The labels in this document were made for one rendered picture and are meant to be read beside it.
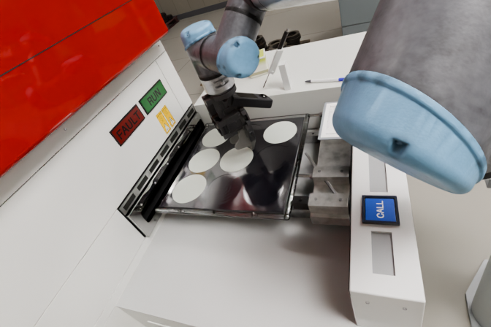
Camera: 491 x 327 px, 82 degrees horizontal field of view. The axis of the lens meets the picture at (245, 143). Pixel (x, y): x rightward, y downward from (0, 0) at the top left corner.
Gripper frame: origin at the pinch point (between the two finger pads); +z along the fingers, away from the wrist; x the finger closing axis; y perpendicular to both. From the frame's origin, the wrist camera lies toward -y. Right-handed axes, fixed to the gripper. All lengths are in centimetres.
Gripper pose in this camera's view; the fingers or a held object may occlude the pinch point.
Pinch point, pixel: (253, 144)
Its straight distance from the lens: 81.0
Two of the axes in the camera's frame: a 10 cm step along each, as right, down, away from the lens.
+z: 3.2, 7.4, 5.9
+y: -8.5, 5.0, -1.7
